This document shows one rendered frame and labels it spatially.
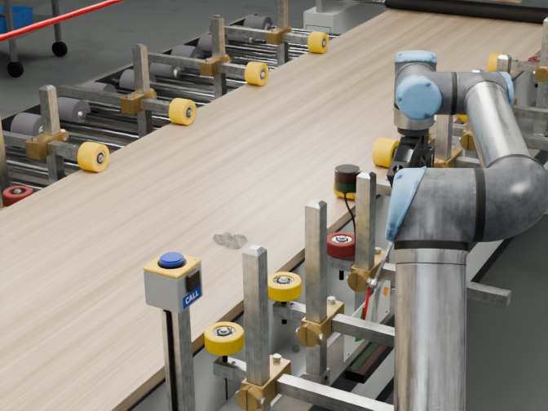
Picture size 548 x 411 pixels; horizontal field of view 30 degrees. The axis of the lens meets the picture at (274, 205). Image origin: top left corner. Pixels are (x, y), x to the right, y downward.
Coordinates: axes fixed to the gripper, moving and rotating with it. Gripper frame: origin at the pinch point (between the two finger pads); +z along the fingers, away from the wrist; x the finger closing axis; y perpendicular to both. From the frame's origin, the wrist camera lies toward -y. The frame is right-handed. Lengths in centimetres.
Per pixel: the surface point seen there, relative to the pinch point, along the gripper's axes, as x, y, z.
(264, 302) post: 6, -55, -2
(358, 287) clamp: 7.3, -9.9, 17.1
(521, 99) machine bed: 28, 190, 32
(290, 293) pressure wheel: 14.9, -28.9, 11.3
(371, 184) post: 6.1, -6.5, -7.8
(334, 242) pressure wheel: 16.2, -4.3, 9.9
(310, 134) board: 57, 62, 11
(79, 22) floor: 469, 443, 100
